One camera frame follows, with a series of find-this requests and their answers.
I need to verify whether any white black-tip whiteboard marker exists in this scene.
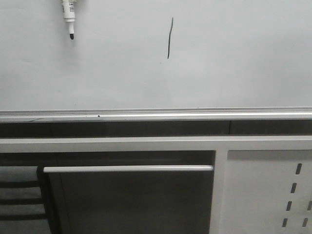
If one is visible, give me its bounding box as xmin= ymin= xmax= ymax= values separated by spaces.
xmin=60 ymin=0 xmax=76 ymax=40

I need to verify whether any white whiteboard with aluminium frame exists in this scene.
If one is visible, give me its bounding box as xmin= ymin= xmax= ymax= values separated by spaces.
xmin=0 ymin=0 xmax=312 ymax=122

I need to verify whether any white metal pegboard rack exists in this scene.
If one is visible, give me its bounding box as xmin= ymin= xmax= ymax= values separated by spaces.
xmin=0 ymin=136 xmax=312 ymax=234

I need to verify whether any white horizontal rail bar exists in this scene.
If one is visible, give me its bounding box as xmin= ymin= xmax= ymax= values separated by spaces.
xmin=43 ymin=165 xmax=214 ymax=173

